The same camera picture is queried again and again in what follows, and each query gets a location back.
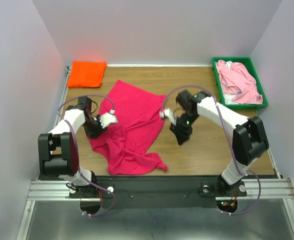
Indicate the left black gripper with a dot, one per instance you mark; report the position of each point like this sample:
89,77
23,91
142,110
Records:
95,133

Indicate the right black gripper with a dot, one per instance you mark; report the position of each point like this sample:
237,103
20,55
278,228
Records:
180,132

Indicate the magenta t-shirt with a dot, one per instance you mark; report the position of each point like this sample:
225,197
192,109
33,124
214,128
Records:
125,144

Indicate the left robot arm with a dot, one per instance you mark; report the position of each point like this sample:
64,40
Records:
58,155

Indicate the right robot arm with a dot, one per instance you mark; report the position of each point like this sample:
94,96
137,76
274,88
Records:
246,136

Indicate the folded orange t-shirt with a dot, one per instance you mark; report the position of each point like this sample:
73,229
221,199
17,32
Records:
85,74

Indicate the pink t-shirt in bin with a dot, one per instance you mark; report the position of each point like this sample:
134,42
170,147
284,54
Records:
238,86

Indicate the green plastic bin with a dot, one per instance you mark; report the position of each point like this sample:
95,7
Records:
247,62

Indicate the white garment in bin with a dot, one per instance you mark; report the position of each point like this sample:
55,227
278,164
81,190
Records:
229,65

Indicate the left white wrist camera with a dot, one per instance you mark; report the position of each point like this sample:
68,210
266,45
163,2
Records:
107,119

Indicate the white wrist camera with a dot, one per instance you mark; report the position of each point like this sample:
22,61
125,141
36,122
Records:
107,119
167,113

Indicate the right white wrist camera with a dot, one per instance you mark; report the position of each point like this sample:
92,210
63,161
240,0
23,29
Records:
167,113

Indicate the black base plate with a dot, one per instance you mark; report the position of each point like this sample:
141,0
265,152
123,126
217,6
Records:
157,192

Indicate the aluminium frame rail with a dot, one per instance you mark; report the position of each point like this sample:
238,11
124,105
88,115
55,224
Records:
58,191

